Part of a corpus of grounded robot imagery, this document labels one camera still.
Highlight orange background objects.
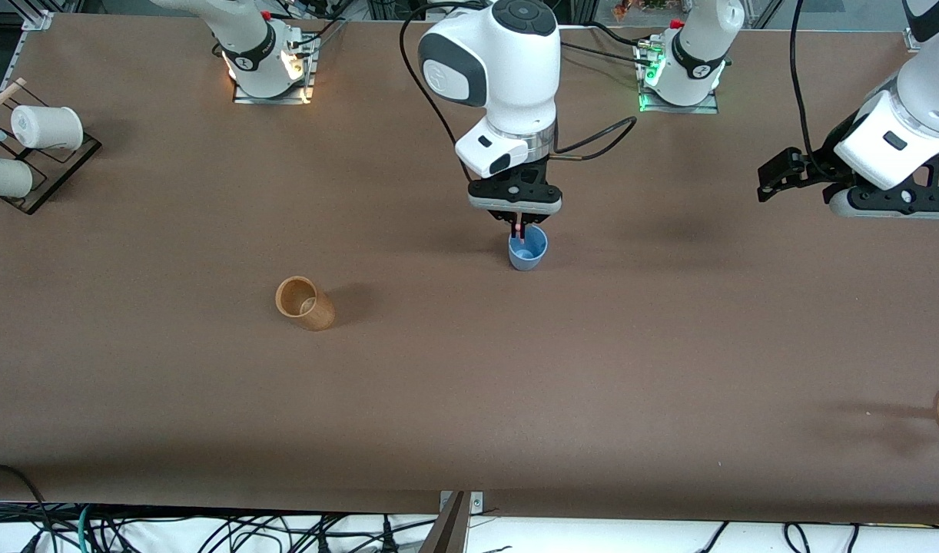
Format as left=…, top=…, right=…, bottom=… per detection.
left=612, top=0, right=672, bottom=22

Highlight black floor cable loop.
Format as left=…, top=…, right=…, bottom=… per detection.
left=0, top=463, right=54, bottom=553

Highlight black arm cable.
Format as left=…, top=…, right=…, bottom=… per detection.
left=789, top=0, right=828, bottom=166
left=398, top=0, right=639, bottom=163

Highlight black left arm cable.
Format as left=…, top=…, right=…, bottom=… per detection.
left=789, top=0, right=828, bottom=166

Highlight small metal bracket plate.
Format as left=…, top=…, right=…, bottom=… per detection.
left=439, top=492, right=485, bottom=518

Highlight black wire cup rack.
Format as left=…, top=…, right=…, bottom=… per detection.
left=0, top=83, right=103, bottom=217

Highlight white cup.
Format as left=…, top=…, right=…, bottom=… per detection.
left=0, top=151, right=35, bottom=199
left=10, top=104, right=85, bottom=151

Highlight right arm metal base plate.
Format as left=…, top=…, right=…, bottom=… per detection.
left=232, top=34, right=317, bottom=105

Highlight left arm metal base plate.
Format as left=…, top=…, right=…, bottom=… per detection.
left=637, top=40, right=721, bottom=115

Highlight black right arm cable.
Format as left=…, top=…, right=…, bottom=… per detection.
left=398, top=0, right=639, bottom=163

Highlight blue cup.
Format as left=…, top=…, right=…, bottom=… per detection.
left=507, top=224, right=549, bottom=272

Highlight black cable on table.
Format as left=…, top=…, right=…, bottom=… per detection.
left=559, top=22, right=656, bottom=67

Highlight brown wooden cup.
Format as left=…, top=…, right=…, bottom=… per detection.
left=274, top=276, right=337, bottom=333

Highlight brown beam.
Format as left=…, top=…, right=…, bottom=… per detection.
left=419, top=492, right=471, bottom=553

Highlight wooden rack stick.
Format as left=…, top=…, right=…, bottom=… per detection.
left=0, top=77, right=27, bottom=124

